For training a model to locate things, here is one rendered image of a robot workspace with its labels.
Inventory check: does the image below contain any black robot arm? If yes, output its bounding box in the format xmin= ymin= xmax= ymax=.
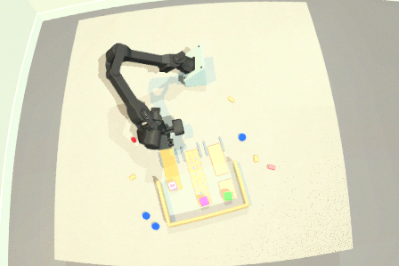
xmin=105 ymin=43 xmax=195 ymax=150

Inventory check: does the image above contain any blue disc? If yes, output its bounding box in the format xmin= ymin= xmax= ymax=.
xmin=239 ymin=133 xmax=246 ymax=141
xmin=142 ymin=212 xmax=150 ymax=220
xmin=151 ymin=223 xmax=159 ymax=230

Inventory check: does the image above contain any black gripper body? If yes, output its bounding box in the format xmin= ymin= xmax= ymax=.
xmin=137 ymin=118 xmax=184 ymax=144

